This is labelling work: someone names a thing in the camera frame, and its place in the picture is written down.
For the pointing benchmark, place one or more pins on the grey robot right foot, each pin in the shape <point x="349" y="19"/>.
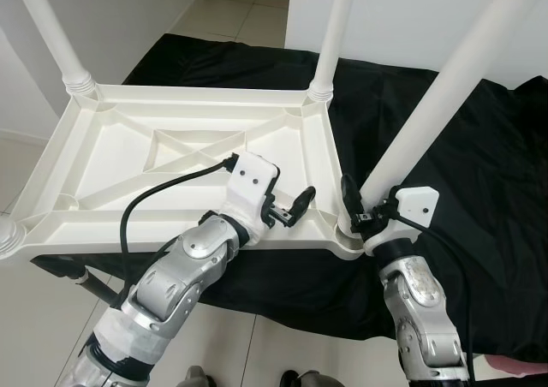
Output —
<point x="312" y="379"/>

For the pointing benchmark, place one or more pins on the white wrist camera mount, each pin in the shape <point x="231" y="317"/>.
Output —
<point x="418" y="203"/>
<point x="253" y="181"/>

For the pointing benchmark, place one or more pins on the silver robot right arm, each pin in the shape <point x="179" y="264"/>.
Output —
<point x="419" y="293"/>

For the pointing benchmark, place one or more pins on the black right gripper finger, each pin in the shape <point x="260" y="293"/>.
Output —
<point x="349" y="197"/>

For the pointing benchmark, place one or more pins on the grey robot left foot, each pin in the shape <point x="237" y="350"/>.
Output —
<point x="199" y="378"/>

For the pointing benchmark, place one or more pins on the grey robot foot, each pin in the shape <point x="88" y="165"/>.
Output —
<point x="312" y="379"/>
<point x="199" y="378"/>

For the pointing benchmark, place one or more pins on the white plastic table top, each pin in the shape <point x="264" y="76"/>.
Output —
<point x="111" y="147"/>

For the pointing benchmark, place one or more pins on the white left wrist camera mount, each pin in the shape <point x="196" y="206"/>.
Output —
<point x="253" y="181"/>

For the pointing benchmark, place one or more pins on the pink cushion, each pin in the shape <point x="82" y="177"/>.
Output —
<point x="521" y="368"/>

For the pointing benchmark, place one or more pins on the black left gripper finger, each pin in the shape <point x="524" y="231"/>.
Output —
<point x="301" y="203"/>

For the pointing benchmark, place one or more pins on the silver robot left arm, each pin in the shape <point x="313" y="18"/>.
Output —
<point x="180" y="276"/>

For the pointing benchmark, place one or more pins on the black metal table leg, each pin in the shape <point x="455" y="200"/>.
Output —
<point x="90" y="286"/>

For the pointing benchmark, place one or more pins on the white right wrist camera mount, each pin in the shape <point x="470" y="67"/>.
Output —
<point x="418" y="203"/>

